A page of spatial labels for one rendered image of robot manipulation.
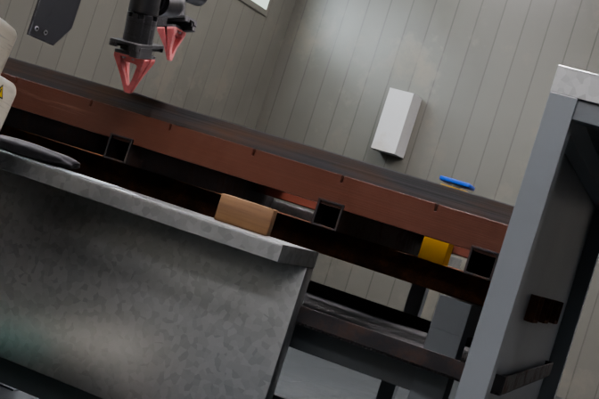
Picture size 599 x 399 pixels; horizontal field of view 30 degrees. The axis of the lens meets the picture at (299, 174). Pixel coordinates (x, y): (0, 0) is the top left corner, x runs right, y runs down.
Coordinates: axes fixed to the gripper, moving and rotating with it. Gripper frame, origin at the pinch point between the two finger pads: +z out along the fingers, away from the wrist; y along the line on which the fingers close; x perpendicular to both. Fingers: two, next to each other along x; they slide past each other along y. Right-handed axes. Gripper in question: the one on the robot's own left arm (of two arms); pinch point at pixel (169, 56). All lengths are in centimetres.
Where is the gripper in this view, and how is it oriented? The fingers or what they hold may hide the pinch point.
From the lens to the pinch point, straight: 265.9
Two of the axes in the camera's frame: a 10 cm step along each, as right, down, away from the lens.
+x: -3.1, -0.9, -9.5
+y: -9.5, -0.3, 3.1
